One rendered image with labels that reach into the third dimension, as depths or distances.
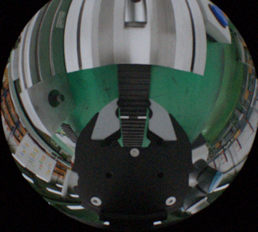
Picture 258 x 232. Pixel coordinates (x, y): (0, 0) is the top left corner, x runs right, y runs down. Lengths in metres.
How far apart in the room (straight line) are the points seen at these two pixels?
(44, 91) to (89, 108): 0.10
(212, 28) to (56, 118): 0.29
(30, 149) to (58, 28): 3.01
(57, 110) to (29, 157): 3.02
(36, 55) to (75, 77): 0.09
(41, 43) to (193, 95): 0.30
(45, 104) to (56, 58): 0.08
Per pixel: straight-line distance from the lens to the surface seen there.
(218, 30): 0.16
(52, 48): 0.18
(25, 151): 3.06
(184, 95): 0.18
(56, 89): 0.17
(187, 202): 0.53
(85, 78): 0.16
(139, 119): 0.15
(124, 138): 0.18
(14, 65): 0.35
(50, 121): 0.16
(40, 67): 0.15
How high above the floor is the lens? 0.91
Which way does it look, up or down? 60 degrees down
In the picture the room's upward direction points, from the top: 176 degrees counter-clockwise
